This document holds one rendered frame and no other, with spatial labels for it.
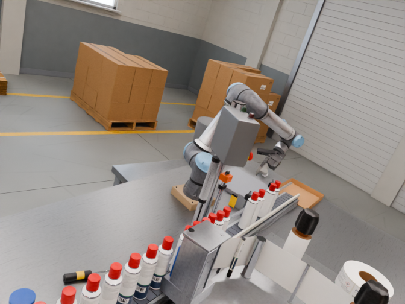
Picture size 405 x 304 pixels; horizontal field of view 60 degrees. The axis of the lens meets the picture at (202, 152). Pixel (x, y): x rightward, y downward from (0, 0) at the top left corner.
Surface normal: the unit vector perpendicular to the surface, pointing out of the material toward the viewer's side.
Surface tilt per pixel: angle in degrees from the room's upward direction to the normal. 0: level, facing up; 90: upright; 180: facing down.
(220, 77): 90
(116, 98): 90
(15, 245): 0
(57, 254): 0
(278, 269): 90
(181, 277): 90
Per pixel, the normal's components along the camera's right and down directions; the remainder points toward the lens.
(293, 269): -0.52, 0.17
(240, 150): 0.29, 0.44
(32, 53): 0.63, 0.46
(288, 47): -0.72, 0.05
